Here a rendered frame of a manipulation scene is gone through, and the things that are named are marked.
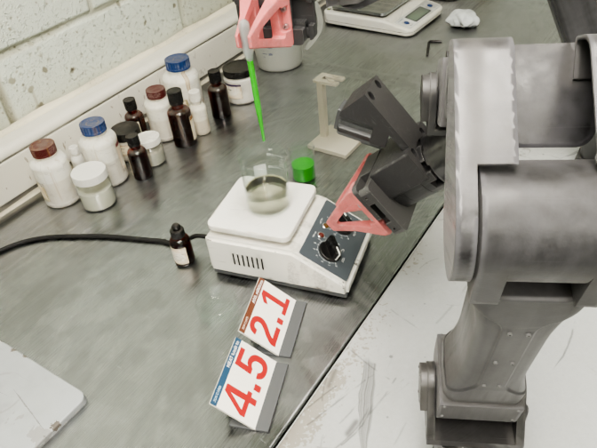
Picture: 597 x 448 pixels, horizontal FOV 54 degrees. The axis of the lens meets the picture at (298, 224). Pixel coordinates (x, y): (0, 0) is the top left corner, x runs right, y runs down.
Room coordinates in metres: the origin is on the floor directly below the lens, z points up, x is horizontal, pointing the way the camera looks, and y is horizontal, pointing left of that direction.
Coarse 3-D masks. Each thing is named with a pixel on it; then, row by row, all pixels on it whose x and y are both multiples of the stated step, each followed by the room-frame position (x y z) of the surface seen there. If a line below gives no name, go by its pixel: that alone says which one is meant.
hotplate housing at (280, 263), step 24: (312, 216) 0.63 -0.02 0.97; (216, 240) 0.60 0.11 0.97; (240, 240) 0.59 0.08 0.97; (264, 240) 0.59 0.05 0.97; (216, 264) 0.60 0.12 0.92; (240, 264) 0.59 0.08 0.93; (264, 264) 0.57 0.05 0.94; (288, 264) 0.56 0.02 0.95; (312, 264) 0.55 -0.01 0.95; (312, 288) 0.55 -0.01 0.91; (336, 288) 0.53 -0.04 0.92
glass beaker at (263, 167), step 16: (256, 144) 0.67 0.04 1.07; (272, 144) 0.67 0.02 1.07; (240, 160) 0.64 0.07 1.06; (256, 160) 0.67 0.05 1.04; (272, 160) 0.66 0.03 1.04; (256, 176) 0.61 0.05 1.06; (272, 176) 0.61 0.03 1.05; (256, 192) 0.61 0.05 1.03; (272, 192) 0.61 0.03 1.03; (288, 192) 0.63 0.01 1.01; (256, 208) 0.61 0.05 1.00; (272, 208) 0.61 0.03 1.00
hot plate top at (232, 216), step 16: (240, 192) 0.68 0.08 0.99; (304, 192) 0.66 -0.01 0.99; (224, 208) 0.64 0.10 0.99; (240, 208) 0.64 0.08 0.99; (288, 208) 0.63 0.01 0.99; (304, 208) 0.62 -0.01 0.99; (208, 224) 0.61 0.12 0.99; (224, 224) 0.61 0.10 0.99; (240, 224) 0.60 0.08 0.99; (256, 224) 0.60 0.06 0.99; (272, 224) 0.60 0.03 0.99; (288, 224) 0.59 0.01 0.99; (272, 240) 0.57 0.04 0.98; (288, 240) 0.57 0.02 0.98
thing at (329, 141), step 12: (324, 84) 0.93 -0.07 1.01; (336, 84) 0.90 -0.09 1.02; (324, 96) 0.93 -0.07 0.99; (324, 108) 0.93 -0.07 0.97; (324, 120) 0.93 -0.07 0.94; (324, 132) 0.93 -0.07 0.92; (336, 132) 0.94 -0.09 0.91; (324, 144) 0.91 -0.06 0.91; (336, 144) 0.90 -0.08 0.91; (348, 144) 0.90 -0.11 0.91; (360, 144) 0.90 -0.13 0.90
